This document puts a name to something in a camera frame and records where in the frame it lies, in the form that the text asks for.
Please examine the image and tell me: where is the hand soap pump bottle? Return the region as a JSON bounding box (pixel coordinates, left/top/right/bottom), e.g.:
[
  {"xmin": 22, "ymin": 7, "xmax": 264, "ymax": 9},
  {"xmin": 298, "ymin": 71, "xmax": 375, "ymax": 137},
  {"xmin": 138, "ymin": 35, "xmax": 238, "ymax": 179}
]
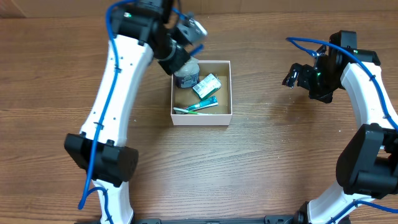
[{"xmin": 174, "ymin": 57, "xmax": 200, "ymax": 88}]

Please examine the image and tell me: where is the green white soap bar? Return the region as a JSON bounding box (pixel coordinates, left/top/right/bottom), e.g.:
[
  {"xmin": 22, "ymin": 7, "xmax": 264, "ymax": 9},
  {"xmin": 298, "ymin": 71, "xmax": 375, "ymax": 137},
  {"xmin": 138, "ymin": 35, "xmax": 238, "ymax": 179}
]
[{"xmin": 193, "ymin": 73, "xmax": 221, "ymax": 100}]

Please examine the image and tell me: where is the green white toothbrush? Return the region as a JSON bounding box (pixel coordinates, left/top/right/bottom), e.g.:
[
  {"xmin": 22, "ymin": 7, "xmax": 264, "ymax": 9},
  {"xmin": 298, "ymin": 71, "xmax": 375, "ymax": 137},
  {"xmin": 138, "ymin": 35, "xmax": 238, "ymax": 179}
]
[{"xmin": 173, "ymin": 107, "xmax": 209, "ymax": 115}]

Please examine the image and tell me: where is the teal white toothpaste tube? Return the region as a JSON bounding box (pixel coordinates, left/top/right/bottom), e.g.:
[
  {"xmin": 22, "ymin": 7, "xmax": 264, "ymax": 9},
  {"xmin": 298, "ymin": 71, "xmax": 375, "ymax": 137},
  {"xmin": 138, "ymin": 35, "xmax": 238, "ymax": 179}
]
[{"xmin": 185, "ymin": 96, "xmax": 218, "ymax": 111}]

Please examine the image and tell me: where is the blue disposable razor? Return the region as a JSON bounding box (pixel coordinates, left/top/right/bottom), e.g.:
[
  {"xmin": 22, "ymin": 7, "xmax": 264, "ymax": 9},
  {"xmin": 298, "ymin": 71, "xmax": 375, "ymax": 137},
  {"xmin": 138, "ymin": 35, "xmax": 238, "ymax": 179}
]
[{"xmin": 190, "ymin": 44, "xmax": 204, "ymax": 57}]

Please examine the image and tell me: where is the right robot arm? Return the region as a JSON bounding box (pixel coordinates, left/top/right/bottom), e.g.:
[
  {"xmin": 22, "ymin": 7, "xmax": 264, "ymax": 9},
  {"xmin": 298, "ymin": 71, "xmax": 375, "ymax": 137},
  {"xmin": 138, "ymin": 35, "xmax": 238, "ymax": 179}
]
[{"xmin": 265, "ymin": 30, "xmax": 397, "ymax": 224}]

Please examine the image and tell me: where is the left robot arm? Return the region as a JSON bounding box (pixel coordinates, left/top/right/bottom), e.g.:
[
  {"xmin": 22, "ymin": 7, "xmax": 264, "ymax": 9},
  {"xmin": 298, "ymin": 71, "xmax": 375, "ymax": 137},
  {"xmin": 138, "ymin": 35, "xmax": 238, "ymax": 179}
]
[{"xmin": 64, "ymin": 1, "xmax": 190, "ymax": 224}]

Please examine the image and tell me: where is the white cardboard box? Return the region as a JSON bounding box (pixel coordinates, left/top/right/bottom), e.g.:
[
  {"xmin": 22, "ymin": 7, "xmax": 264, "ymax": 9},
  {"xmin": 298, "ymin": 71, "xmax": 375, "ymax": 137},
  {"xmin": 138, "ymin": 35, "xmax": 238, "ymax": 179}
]
[{"xmin": 170, "ymin": 60, "xmax": 233, "ymax": 126}]

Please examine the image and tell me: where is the right blue cable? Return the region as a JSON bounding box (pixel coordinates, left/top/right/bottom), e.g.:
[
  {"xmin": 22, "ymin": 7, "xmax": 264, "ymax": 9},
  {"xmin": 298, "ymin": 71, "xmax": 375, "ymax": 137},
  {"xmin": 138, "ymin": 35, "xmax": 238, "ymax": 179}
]
[{"xmin": 285, "ymin": 37, "xmax": 398, "ymax": 224}]

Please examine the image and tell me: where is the blue cable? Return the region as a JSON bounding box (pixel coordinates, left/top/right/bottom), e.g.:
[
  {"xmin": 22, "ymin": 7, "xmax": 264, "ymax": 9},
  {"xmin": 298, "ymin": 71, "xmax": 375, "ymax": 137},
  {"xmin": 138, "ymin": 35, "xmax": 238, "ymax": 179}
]
[
  {"xmin": 77, "ymin": 0, "xmax": 190, "ymax": 224},
  {"xmin": 285, "ymin": 37, "xmax": 398, "ymax": 224}
]

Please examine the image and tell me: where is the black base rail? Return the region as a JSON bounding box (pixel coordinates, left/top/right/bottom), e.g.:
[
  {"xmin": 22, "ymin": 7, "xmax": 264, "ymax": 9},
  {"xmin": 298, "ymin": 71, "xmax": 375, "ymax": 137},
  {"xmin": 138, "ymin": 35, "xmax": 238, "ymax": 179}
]
[{"xmin": 134, "ymin": 214, "xmax": 308, "ymax": 224}]

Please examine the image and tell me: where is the left blue cable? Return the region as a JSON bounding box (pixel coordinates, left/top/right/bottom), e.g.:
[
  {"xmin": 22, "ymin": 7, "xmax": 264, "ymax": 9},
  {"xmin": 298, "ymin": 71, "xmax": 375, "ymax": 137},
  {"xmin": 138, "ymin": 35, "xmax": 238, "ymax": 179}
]
[{"xmin": 77, "ymin": 0, "xmax": 190, "ymax": 224}]

